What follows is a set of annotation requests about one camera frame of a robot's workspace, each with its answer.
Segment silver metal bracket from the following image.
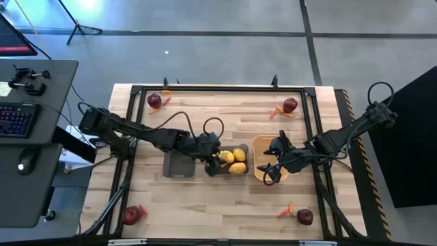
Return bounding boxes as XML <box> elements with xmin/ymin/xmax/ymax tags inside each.
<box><xmin>107</xmin><ymin>238</ymin><xmax>147</xmax><ymax>246</ymax></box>
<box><xmin>298</xmin><ymin>240</ymin><xmax>338</xmax><ymax>246</ymax></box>

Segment black monitor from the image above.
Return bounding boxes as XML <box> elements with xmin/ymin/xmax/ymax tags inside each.
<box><xmin>0</xmin><ymin>13</ymin><xmax>38</xmax><ymax>57</ymax></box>

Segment black screw clamp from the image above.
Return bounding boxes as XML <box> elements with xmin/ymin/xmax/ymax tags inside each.
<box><xmin>7</xmin><ymin>78</ymin><xmax>48</xmax><ymax>98</ymax></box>
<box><xmin>12</xmin><ymin>65</ymin><xmax>52</xmax><ymax>81</ymax></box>

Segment black computer mouse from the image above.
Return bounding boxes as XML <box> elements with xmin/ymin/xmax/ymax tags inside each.
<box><xmin>16</xmin><ymin>146</ymin><xmax>40</xmax><ymax>176</ymax></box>

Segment red apple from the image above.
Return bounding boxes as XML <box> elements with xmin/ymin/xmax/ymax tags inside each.
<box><xmin>122</xmin><ymin>206</ymin><xmax>143</xmax><ymax>226</ymax></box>
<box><xmin>282</xmin><ymin>97</ymin><xmax>298</xmax><ymax>114</ymax></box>
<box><xmin>147</xmin><ymin>93</ymin><xmax>163</xmax><ymax>109</ymax></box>
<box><xmin>296</xmin><ymin>208</ymin><xmax>314</xmax><ymax>226</ymax></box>

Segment black metal table frame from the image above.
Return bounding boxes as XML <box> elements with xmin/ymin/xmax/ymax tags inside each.
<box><xmin>80</xmin><ymin>84</ymin><xmax>368</xmax><ymax>240</ymax></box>

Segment black backlit keyboard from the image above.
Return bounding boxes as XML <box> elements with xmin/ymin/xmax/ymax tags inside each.
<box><xmin>0</xmin><ymin>101</ymin><xmax>42</xmax><ymax>139</ymax></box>

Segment grey side desk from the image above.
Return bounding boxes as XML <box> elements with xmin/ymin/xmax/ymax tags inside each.
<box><xmin>0</xmin><ymin>59</ymin><xmax>80</xmax><ymax>229</ymax></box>

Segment black floor mat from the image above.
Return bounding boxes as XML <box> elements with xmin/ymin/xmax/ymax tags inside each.
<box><xmin>367</xmin><ymin>66</ymin><xmax>437</xmax><ymax>209</ymax></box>

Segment translucent grey plastic basket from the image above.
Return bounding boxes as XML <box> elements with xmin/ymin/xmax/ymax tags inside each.
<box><xmin>203</xmin><ymin>143</ymin><xmax>251</xmax><ymax>176</ymax></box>
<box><xmin>162</xmin><ymin>151</ymin><xmax>197</xmax><ymax>179</ymax></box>

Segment black tripod stand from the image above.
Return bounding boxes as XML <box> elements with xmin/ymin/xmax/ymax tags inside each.
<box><xmin>56</xmin><ymin>0</ymin><xmax>104</xmax><ymax>46</ymax></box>

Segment yellow plastic basket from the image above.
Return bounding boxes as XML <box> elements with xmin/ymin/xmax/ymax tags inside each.
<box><xmin>252</xmin><ymin>135</ymin><xmax>290</xmax><ymax>182</ymax></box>

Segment white paper note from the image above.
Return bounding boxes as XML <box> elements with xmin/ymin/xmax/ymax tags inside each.
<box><xmin>0</xmin><ymin>81</ymin><xmax>13</xmax><ymax>98</ymax></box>

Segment white box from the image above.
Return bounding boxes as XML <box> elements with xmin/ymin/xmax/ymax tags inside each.
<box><xmin>59</xmin><ymin>124</ymin><xmax>100</xmax><ymax>174</ymax></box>

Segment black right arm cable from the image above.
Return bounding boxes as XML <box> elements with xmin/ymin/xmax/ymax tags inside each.
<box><xmin>262</xmin><ymin>81</ymin><xmax>396</xmax><ymax>187</ymax></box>

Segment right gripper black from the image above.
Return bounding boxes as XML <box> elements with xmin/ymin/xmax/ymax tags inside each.
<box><xmin>256</xmin><ymin>138</ymin><xmax>310</xmax><ymax>180</ymax></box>

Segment black hazard-striped side panel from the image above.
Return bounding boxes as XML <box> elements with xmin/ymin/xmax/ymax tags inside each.
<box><xmin>333</xmin><ymin>88</ymin><xmax>394</xmax><ymax>242</ymax></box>

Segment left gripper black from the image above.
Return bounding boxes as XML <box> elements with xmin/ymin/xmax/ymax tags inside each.
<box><xmin>189</xmin><ymin>131</ymin><xmax>223</xmax><ymax>178</ymax></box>

